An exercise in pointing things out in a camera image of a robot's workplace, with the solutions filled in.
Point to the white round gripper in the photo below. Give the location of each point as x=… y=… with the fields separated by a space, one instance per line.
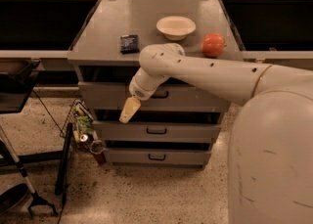
x=138 y=91

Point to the grey top drawer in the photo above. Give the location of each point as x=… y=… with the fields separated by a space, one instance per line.
x=167 y=98

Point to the grey drawer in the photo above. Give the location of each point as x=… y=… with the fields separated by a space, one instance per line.
x=161 y=157
x=156 y=132
x=167 y=98

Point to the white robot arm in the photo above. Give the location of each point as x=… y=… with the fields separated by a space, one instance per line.
x=270 y=154

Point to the grey middle drawer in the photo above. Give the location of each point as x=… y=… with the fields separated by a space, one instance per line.
x=156 y=132

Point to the grey wooden drawer cabinet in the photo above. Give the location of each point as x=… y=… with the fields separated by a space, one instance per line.
x=96 y=57

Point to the grey bottom drawer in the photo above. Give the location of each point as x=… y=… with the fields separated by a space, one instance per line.
x=161 y=157

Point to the brown cup on floor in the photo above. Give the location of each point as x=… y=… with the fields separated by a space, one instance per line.
x=97 y=150

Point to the dark blue snack packet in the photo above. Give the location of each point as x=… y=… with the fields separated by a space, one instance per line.
x=129 y=44

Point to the white ceramic bowl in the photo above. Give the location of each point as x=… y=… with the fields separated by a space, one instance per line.
x=175 y=28

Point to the black leaning bar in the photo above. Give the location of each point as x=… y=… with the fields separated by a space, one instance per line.
x=59 y=187

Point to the orange round fruit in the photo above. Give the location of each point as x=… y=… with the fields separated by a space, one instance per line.
x=212 y=44

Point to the black stand with tray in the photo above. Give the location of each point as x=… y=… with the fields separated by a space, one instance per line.
x=16 y=83

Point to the wire basket with items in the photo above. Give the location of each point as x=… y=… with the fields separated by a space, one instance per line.
x=83 y=132

